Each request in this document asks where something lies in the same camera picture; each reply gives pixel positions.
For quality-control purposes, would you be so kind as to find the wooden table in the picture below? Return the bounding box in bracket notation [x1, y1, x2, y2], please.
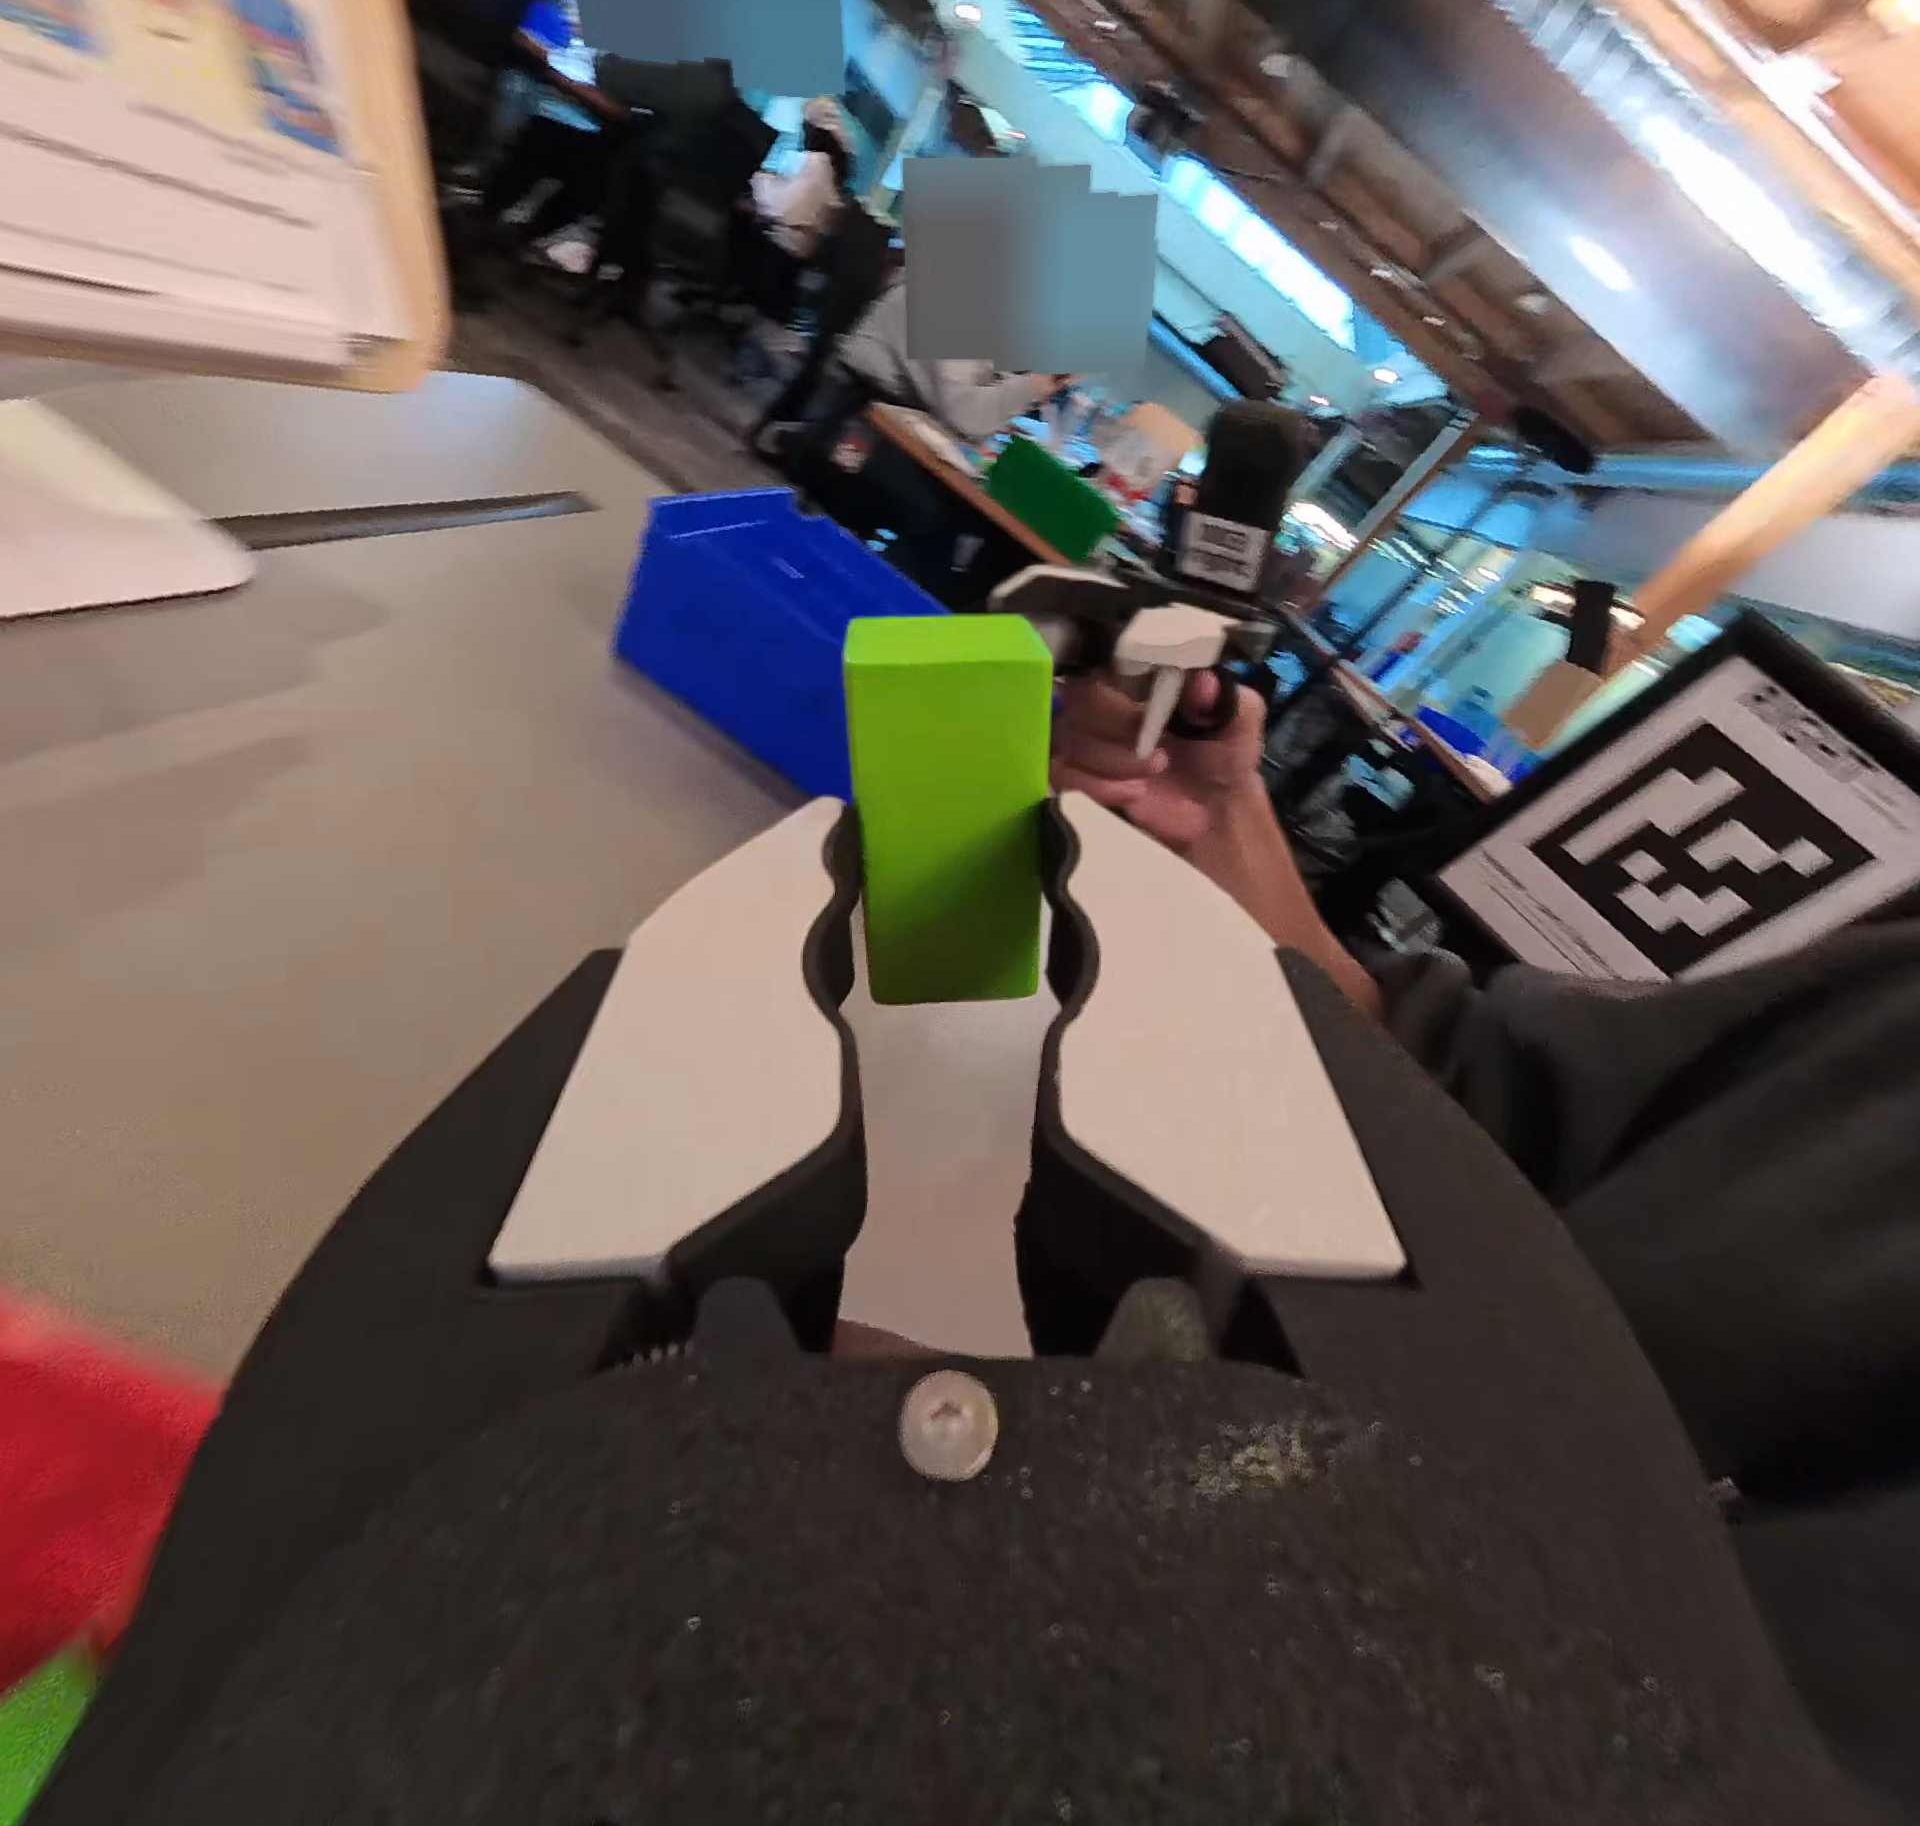
[863, 401, 1058, 591]

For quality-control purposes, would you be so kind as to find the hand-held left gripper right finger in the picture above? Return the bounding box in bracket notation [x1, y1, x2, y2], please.
[1030, 794, 1406, 1287]

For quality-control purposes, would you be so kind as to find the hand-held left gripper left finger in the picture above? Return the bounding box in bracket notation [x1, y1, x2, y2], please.
[489, 797, 871, 1287]

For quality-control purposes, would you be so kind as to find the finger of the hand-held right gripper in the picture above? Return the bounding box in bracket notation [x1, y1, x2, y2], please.
[1115, 601, 1236, 766]
[990, 563, 1142, 627]

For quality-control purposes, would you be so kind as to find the blue plastic bin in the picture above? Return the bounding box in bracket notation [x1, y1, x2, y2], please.
[615, 488, 949, 801]

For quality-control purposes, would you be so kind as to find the long green wooden block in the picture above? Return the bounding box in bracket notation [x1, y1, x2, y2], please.
[843, 617, 1058, 1005]

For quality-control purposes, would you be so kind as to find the green box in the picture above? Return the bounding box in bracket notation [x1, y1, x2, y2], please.
[983, 437, 1123, 566]

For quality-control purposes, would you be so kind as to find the red plastic bin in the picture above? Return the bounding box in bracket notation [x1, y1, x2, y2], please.
[0, 1295, 221, 1707]

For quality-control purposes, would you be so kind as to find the person's right hand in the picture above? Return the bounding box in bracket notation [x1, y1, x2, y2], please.
[1050, 665, 1278, 861]

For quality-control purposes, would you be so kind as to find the clipboard with instruction sheet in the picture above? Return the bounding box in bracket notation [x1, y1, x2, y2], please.
[0, 0, 452, 398]

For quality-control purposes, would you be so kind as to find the printed marker board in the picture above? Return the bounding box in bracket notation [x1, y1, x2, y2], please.
[1422, 612, 1920, 988]

